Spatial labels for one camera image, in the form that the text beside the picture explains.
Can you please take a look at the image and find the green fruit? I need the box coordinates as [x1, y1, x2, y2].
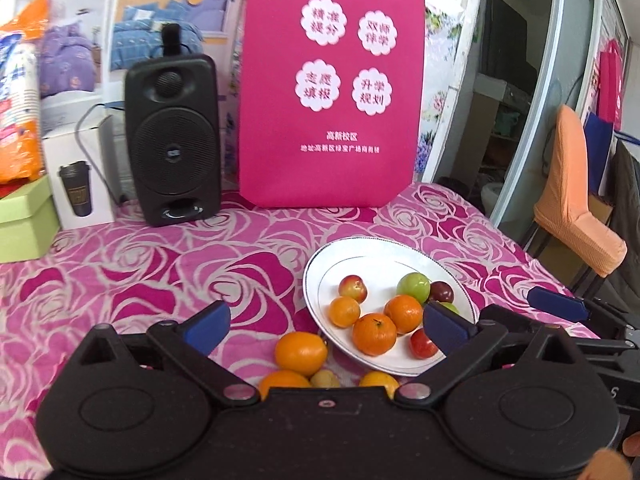
[396, 272, 431, 304]

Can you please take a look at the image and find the orange white tissue pack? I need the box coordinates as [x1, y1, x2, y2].
[0, 0, 50, 184]

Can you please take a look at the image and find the large green mango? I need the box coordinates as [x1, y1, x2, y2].
[440, 301, 460, 315]

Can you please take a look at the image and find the black speaker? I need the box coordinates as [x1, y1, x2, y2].
[124, 23, 222, 226]

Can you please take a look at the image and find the small yellow orange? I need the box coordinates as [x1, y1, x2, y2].
[358, 370, 399, 399]

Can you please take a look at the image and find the small brown kiwi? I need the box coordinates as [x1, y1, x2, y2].
[309, 370, 341, 389]

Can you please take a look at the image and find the orange covered chair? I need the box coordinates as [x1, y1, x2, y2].
[534, 105, 627, 278]

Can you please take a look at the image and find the white round plate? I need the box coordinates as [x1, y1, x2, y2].
[303, 236, 480, 377]

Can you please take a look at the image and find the pink rose tablecloth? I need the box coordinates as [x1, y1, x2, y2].
[0, 181, 601, 480]

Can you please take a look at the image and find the small orange front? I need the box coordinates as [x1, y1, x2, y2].
[328, 296, 361, 328]

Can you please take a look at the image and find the dark cloth chair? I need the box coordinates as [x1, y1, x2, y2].
[604, 141, 639, 314]

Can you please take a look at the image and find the bedding poster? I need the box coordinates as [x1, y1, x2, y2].
[14, 0, 252, 126]

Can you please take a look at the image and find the central tangerine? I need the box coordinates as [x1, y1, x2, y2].
[352, 313, 397, 356]

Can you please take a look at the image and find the red yellow apple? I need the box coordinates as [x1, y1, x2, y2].
[338, 274, 368, 304]

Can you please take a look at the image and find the magenta tote bag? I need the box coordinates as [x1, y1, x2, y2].
[239, 0, 425, 208]

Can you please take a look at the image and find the dark plum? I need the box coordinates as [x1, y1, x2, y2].
[428, 281, 454, 304]

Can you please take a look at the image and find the green shoe box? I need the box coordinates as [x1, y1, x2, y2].
[0, 176, 60, 263]

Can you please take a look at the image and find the large orange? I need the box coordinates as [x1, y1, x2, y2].
[273, 332, 329, 377]

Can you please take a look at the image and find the white cup box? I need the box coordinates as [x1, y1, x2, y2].
[42, 115, 122, 230]

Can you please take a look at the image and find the red apple front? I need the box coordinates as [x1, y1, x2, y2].
[409, 328, 439, 360]

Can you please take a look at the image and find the black speaker cable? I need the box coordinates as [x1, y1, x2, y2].
[72, 102, 126, 206]

